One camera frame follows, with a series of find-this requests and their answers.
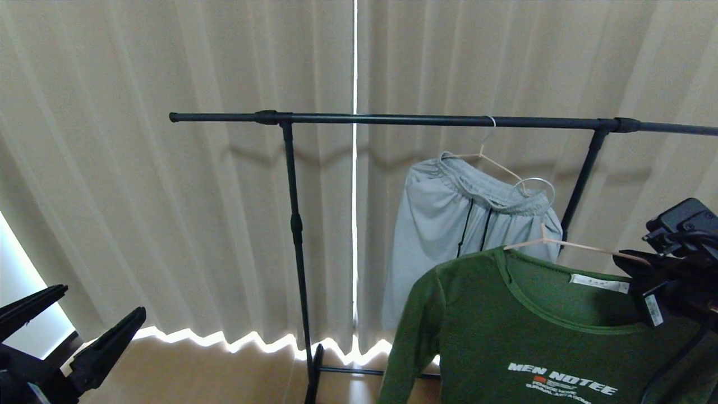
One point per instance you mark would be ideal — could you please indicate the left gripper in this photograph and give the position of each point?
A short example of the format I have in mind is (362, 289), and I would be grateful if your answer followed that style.
(28, 381)

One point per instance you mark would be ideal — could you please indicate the pink clothes hanger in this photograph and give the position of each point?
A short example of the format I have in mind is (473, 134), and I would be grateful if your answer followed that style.
(583, 246)
(496, 164)

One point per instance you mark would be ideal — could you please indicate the green garment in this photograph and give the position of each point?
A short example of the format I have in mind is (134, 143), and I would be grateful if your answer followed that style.
(505, 336)

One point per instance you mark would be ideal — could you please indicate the black clothes rack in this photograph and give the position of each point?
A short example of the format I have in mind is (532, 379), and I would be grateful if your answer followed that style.
(392, 119)

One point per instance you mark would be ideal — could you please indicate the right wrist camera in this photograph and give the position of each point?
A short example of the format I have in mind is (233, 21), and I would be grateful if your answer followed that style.
(684, 219)

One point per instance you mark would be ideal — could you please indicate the pale grey shorts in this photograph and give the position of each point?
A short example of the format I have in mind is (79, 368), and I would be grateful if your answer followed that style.
(437, 224)

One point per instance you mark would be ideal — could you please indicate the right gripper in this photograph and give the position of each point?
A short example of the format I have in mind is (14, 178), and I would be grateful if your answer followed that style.
(690, 286)

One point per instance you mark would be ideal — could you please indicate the beige curtain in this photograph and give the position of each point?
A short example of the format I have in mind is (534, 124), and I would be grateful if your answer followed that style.
(168, 196)

